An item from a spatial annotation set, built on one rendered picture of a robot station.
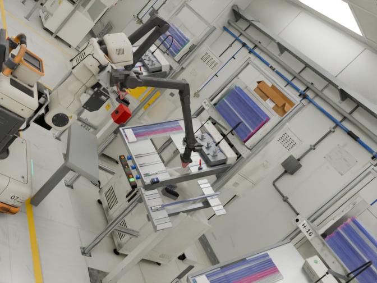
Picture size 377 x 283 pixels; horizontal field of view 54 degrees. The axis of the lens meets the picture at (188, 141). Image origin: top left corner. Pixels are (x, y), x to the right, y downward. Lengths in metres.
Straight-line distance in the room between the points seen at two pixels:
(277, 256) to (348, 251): 0.40
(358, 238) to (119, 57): 1.74
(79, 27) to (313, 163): 4.66
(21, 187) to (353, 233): 2.02
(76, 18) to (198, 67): 3.40
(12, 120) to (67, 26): 4.82
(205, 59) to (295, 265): 2.43
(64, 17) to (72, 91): 4.55
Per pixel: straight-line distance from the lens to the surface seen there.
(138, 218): 3.08
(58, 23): 6.97
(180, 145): 3.03
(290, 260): 2.43
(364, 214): 2.56
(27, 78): 2.36
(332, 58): 4.87
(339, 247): 2.35
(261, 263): 2.36
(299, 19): 5.50
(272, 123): 2.82
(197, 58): 4.02
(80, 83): 2.44
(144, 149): 2.97
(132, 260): 2.71
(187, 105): 2.45
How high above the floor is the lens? 1.68
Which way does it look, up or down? 12 degrees down
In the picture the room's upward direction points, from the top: 45 degrees clockwise
